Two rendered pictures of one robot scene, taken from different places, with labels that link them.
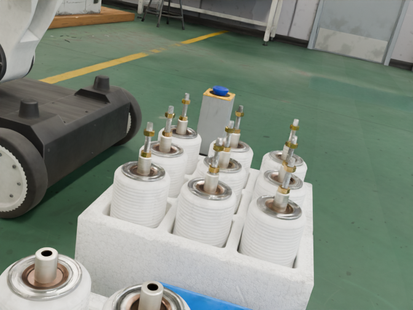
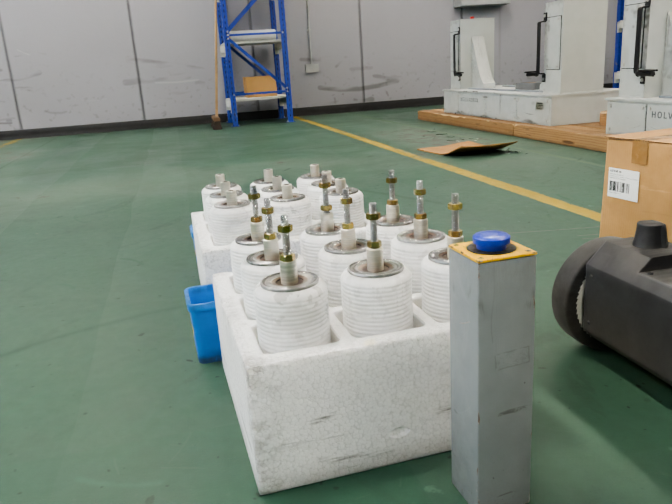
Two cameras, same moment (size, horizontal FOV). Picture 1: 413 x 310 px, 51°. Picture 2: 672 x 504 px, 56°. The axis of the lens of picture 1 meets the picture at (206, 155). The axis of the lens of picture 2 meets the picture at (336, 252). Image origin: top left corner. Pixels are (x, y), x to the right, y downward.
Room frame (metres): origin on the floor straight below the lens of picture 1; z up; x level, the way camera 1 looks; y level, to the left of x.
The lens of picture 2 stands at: (1.61, -0.43, 0.52)
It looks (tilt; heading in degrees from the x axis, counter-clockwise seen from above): 16 degrees down; 156
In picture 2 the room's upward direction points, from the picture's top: 4 degrees counter-clockwise
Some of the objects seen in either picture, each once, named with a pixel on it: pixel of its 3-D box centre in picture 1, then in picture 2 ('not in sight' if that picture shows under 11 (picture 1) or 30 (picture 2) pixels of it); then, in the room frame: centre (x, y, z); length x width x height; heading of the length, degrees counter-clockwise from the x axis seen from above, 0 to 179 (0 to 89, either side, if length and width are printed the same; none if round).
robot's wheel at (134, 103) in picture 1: (111, 115); not in sight; (1.36, 0.33, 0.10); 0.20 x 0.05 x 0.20; 79
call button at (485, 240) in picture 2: (220, 91); (491, 243); (1.07, 0.00, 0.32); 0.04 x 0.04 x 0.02
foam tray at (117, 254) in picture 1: (207, 235); (354, 344); (0.77, -0.03, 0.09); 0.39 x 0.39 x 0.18; 81
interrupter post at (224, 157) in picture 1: (224, 158); (348, 238); (0.77, -0.03, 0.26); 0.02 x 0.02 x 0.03
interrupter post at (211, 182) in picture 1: (211, 182); (327, 222); (0.65, -0.02, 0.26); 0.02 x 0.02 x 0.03
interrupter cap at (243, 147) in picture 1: (232, 145); (375, 268); (0.89, -0.05, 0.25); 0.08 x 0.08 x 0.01
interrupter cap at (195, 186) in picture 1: (209, 189); (327, 229); (0.65, -0.02, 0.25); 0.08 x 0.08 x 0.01
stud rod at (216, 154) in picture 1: (216, 158); (325, 197); (0.65, -0.02, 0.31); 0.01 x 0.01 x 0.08
